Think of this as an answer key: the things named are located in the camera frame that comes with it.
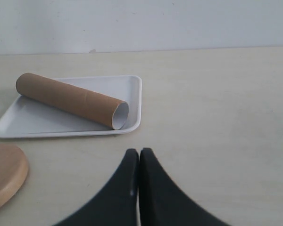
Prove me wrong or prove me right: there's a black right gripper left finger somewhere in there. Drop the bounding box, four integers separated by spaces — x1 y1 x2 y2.
56 149 139 226

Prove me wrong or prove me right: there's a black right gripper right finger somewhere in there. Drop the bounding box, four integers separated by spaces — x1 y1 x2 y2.
139 148 228 226

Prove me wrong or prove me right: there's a brown cardboard tube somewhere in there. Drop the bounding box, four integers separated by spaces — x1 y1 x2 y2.
16 73 129 130

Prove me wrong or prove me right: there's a wooden paper towel holder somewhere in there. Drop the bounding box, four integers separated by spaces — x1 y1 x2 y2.
0 144 29 207

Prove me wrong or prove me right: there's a white plastic tray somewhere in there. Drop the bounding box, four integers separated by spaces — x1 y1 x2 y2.
0 75 142 138

